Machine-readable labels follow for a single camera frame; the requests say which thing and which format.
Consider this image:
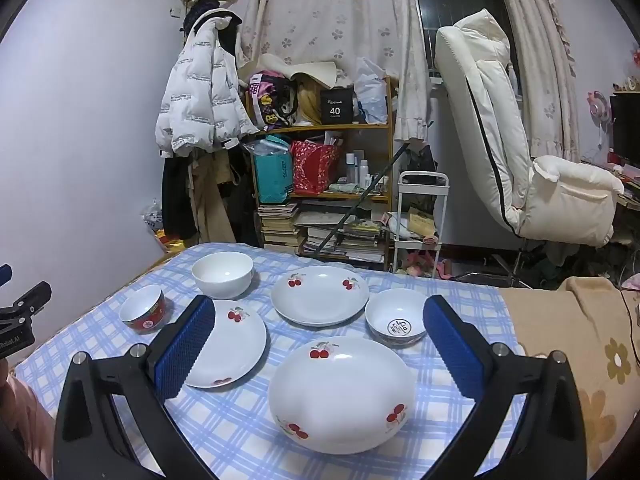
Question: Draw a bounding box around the wide cherry print plate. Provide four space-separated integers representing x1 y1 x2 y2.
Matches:
271 266 370 327

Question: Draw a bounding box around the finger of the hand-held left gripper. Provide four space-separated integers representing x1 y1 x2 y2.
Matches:
0 264 52 328

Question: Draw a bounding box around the cream foam sheet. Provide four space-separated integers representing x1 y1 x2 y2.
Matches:
240 54 346 86

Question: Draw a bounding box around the blue patterned white bowl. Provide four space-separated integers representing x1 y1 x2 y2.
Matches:
364 288 429 348

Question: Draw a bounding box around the black hat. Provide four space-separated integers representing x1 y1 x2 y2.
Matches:
182 0 243 31

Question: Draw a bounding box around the person's left forearm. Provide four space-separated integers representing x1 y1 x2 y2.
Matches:
0 360 55 480

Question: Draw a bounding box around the teal bag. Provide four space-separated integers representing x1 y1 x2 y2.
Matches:
252 135 293 205

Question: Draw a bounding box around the black cable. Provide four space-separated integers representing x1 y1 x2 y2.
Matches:
619 287 640 356

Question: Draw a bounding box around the black box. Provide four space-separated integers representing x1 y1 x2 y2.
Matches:
320 89 355 125

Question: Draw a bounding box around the pink desk fan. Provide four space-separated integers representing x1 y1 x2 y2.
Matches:
587 90 613 123

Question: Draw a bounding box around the black hanging garment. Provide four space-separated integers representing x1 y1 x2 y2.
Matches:
161 155 201 241

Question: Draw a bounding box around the wooden shelf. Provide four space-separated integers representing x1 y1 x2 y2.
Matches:
245 77 396 266

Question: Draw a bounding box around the plain white bowl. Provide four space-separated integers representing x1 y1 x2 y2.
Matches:
191 251 254 297

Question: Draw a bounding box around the cream cushion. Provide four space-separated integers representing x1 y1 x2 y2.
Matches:
434 9 626 248

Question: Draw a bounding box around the clear plastic bag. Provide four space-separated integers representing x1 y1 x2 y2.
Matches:
354 57 390 125

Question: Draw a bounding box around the long dark pole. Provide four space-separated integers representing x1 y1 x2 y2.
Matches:
302 142 412 257

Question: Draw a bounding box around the small red rimmed bowl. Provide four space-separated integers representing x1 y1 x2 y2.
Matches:
119 284 167 335

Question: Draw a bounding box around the black monitor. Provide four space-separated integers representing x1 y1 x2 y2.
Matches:
609 92 640 166

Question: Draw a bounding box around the blue plaid blanket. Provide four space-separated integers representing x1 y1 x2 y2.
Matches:
15 242 531 480

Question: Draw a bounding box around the white puffer jacket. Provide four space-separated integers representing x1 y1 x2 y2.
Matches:
155 10 261 158

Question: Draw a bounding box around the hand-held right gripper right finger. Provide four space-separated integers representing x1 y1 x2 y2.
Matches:
422 294 588 480

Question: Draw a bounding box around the beige hanging garment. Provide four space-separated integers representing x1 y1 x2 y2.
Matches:
192 150 238 246

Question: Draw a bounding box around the yellow and red bag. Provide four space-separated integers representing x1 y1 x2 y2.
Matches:
142 205 186 256

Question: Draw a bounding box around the cartoon print bag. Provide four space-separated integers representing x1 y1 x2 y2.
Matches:
248 72 301 128

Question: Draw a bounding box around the floral curtain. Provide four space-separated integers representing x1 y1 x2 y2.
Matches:
240 0 433 141
490 0 583 161

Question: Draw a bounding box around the tan flower blanket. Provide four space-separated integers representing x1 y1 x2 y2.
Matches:
500 275 640 480

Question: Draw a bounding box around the red patterned bag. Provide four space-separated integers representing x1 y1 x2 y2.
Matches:
290 140 343 196

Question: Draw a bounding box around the stack of books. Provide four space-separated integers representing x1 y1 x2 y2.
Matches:
257 202 306 248

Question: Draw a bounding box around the large deep cherry print bowl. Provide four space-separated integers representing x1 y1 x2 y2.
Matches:
268 336 416 455

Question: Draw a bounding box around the white trolley cart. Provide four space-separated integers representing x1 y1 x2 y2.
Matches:
392 171 448 278

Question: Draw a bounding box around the stack of magazines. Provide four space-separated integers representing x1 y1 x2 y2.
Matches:
300 210 386 263

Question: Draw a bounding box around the small cherry print plate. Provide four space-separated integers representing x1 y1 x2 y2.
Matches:
182 299 268 389

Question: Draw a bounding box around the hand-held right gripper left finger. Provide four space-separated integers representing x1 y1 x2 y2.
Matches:
52 294 218 480

